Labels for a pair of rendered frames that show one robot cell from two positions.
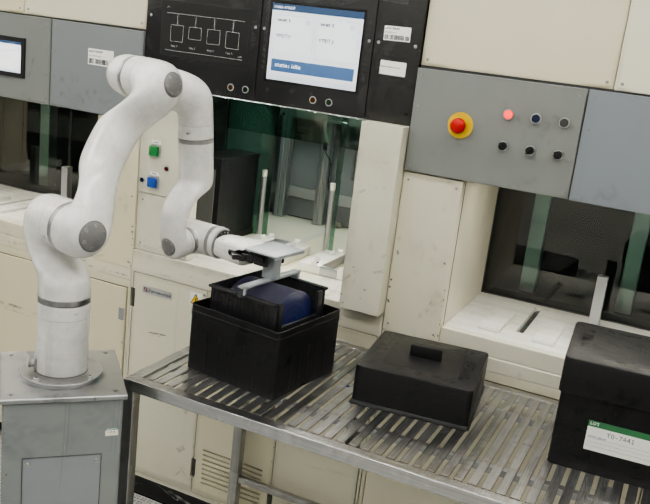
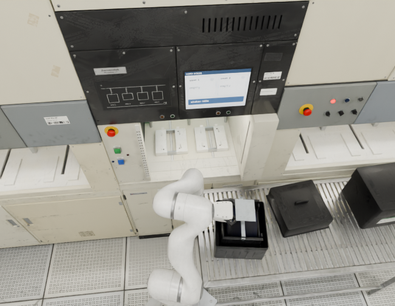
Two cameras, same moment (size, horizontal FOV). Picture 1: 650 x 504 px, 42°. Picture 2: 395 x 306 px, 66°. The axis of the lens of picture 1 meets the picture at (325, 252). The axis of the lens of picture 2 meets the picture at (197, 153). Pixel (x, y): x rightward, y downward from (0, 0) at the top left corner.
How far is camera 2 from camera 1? 188 cm
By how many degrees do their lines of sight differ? 44
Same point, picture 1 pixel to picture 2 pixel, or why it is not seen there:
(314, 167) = not seen: hidden behind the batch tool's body
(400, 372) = (304, 224)
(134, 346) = (132, 209)
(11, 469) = not seen: outside the picture
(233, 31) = (157, 91)
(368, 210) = (257, 151)
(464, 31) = (312, 67)
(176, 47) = (115, 105)
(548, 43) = (360, 65)
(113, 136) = (189, 249)
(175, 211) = not seen: hidden behind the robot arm
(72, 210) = (192, 294)
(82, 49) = (39, 118)
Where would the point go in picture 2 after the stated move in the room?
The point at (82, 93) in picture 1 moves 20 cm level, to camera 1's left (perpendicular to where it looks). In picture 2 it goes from (51, 138) to (8, 154)
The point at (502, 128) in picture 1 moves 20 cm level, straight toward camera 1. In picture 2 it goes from (327, 106) to (353, 135)
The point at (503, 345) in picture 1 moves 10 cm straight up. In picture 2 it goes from (311, 169) to (316, 159)
